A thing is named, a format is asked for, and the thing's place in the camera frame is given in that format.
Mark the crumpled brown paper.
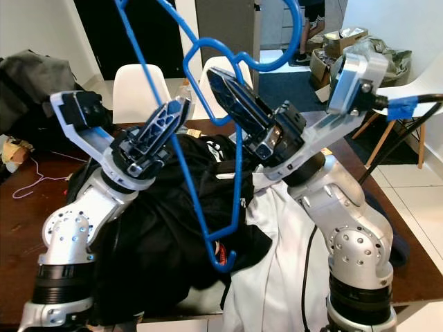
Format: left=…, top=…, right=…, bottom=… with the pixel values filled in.
left=3, top=135, right=34, bottom=175

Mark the dark grey backpack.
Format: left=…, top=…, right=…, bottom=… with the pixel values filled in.
left=0, top=50, right=113, bottom=138

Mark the cardboard box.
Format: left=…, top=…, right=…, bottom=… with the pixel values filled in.
left=309, top=26, right=370, bottom=85

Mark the black printed shirt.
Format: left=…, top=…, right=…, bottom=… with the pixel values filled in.
left=68, top=135, right=272, bottom=326

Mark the dark wooden table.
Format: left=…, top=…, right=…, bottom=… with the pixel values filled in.
left=0, top=121, right=443, bottom=326

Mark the person in black shorts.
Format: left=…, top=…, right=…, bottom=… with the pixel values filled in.
left=287, top=0, right=327, bottom=67

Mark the white plastic chair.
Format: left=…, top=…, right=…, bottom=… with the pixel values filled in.
left=110, top=64, right=175, bottom=127
left=189, top=58, right=243, bottom=124
left=360, top=82, right=443, bottom=171

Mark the pink wire hanger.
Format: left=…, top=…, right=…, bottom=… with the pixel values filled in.
left=11, top=155, right=75, bottom=201

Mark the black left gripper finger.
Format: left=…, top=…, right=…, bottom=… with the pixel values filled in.
left=134, top=100, right=177, bottom=153
left=147, top=97, right=192, bottom=163

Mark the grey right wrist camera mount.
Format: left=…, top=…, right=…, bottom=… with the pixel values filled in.
left=262, top=51, right=390, bottom=183

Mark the white shirt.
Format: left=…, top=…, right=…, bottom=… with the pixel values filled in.
left=220, top=166, right=340, bottom=332

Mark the olive green bag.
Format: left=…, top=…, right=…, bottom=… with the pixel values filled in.
left=353, top=35, right=415, bottom=89

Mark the blue plastic hanger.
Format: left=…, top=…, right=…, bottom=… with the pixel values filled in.
left=111, top=0, right=304, bottom=275

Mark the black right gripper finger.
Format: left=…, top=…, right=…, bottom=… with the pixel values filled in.
left=239, top=75, right=291, bottom=129
left=208, top=67, right=274, bottom=149

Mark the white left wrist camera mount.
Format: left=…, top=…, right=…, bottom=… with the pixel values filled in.
left=49, top=89, right=157, bottom=196

